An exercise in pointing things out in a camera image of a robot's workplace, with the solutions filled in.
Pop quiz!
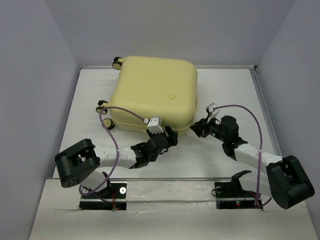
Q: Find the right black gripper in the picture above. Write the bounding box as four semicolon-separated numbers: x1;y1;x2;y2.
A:
189;114;227;143

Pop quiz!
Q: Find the yellow suitcase with black lining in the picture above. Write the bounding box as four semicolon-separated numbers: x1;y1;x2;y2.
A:
96;56;198;134

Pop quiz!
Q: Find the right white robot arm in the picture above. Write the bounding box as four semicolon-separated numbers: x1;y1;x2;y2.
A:
190;115;315;209

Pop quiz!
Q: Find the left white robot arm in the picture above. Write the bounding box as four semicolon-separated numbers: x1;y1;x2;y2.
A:
54;125;178;198

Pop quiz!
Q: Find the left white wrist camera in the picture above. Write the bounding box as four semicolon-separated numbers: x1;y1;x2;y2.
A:
147;116;164;134

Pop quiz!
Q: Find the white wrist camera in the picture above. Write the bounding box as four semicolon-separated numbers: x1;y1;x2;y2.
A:
205;102;220;123
147;116;164;134

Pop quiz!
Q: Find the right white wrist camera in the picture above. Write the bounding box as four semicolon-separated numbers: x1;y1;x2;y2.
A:
205;102;220;123

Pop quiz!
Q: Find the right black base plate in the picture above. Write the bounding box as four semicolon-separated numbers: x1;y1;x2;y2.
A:
211;170;263;210

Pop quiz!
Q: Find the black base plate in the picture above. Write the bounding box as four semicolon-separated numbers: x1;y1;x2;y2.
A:
79;181;127;211
211;170;263;210

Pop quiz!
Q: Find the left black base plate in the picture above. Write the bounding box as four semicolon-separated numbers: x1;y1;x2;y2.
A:
79;181;127;211

